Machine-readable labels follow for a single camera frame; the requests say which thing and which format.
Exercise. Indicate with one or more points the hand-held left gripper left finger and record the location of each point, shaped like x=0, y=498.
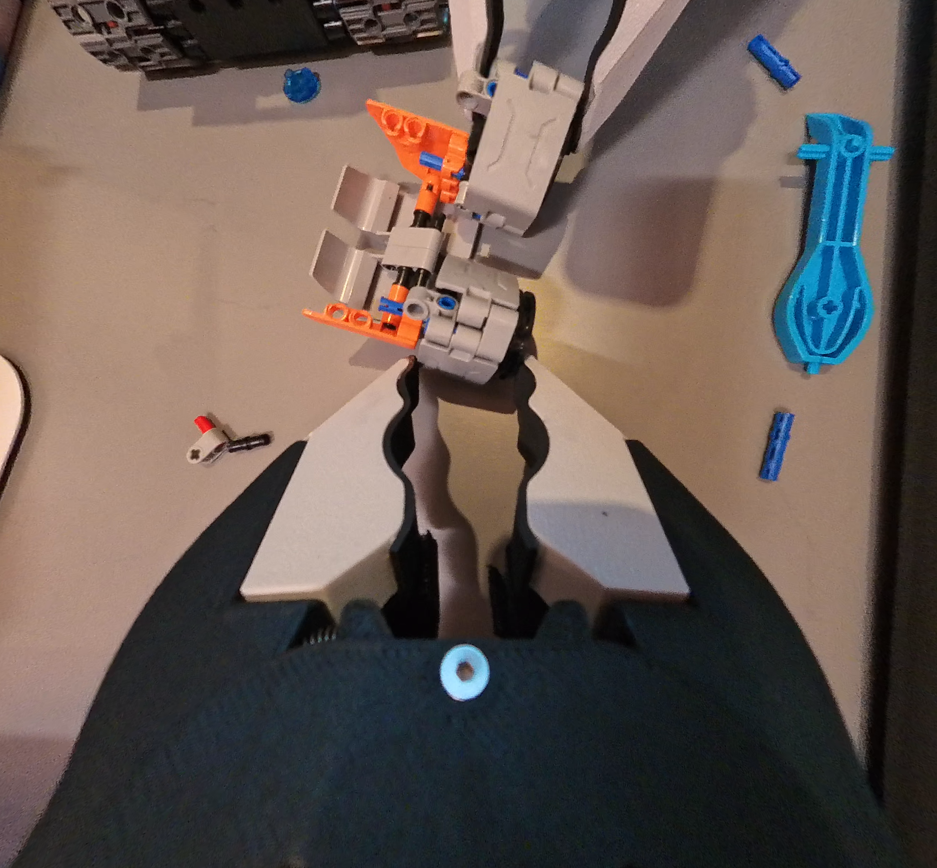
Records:
x=329, y=516

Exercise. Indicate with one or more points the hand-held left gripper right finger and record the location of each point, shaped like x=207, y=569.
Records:
x=600, y=516

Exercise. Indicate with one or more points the small grey red-pinned brick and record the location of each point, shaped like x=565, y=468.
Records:
x=205, y=447

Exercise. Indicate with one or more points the grey orange brick assembly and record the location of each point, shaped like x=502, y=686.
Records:
x=512, y=150

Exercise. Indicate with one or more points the orange panel brick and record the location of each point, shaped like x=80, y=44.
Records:
x=351, y=322

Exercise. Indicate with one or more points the grey hinged brick piece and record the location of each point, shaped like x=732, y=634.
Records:
x=468, y=326

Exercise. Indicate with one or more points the blue brick pin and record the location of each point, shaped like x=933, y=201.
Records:
x=776, y=447
x=772, y=61

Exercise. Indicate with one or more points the blue translucent round brick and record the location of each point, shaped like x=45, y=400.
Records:
x=301, y=87

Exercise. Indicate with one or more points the tracked toy brick robot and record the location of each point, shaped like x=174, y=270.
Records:
x=241, y=18

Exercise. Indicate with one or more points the light blue brick separator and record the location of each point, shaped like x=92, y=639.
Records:
x=827, y=311

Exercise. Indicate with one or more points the white tablet stand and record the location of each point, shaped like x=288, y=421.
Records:
x=9, y=414

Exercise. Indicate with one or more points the black perforated foam pad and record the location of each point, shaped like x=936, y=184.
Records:
x=908, y=370

